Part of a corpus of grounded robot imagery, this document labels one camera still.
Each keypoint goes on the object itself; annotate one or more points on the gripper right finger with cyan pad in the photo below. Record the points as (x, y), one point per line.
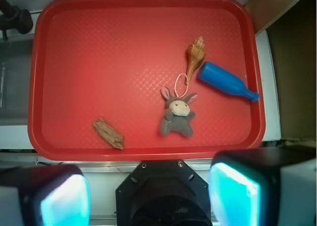
(267, 186)

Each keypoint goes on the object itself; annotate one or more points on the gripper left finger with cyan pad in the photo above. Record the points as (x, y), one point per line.
(44, 196)

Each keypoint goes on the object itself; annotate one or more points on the blue plastic bottle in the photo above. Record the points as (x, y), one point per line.
(225, 81)

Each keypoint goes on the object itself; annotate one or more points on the brown wood bark piece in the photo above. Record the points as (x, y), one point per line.
(108, 133)

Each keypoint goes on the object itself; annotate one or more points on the red plastic tray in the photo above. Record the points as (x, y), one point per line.
(109, 59)

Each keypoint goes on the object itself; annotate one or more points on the stainless steel sink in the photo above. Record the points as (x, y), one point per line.
(15, 68)

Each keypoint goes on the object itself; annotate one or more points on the brown spiral seashell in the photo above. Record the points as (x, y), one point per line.
(196, 55)

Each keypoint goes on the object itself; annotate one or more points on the grey plush bunny keychain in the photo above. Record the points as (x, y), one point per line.
(177, 113)

